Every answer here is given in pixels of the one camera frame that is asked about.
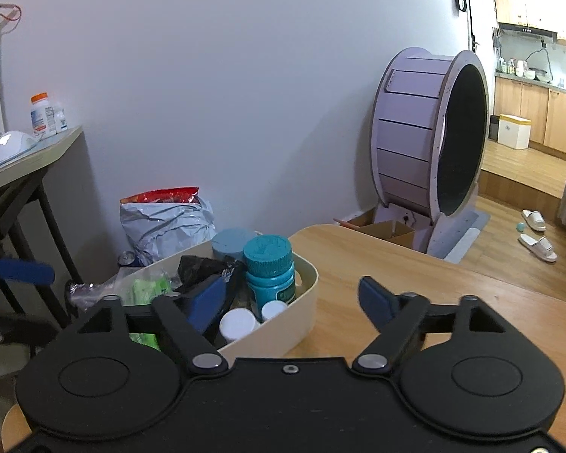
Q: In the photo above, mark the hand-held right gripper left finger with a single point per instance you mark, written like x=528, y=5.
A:
x=207, y=304

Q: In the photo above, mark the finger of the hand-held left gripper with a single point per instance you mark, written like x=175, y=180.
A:
x=19, y=328
x=23, y=271

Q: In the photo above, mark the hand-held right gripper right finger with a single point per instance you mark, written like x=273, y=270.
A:
x=377, y=304

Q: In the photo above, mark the white pill bottle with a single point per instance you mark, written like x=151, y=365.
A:
x=238, y=324

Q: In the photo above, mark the white and green tube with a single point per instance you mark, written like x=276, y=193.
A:
x=146, y=288

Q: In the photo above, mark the teal plastic bottle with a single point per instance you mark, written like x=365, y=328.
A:
x=269, y=283

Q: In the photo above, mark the clear jar with grey-blue lid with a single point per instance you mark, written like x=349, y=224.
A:
x=231, y=243

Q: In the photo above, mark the small white bottle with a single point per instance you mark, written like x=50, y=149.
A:
x=273, y=310

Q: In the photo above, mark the cream plastic storage bin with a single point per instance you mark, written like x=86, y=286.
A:
x=287, y=325

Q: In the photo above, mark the brown cardboard box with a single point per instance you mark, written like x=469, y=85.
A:
x=391, y=231

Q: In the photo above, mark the grey plastic bag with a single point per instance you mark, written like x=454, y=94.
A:
x=165, y=231

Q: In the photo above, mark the cola can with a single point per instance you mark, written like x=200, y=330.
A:
x=128, y=259

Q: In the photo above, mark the red snack bag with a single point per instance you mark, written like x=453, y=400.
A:
x=165, y=196

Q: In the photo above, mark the grey desk with black legs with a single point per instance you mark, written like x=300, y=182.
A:
x=37, y=151

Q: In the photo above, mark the orange-capped supplement bottle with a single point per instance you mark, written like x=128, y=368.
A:
x=43, y=115

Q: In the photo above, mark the small clear-capped bottle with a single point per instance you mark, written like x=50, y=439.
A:
x=61, y=118

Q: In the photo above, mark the purple cat exercise wheel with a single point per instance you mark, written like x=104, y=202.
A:
x=405, y=141

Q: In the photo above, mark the white slipper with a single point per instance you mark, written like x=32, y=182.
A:
x=534, y=219
x=538, y=247

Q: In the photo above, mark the white storage box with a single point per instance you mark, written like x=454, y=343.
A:
x=514, y=132

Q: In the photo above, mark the wooden kitchen cabinet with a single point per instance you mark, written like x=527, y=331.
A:
x=533, y=101

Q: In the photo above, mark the steel range hood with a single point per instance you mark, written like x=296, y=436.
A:
x=528, y=31

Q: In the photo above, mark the wooden wall cabinet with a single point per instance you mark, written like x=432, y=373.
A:
x=519, y=0

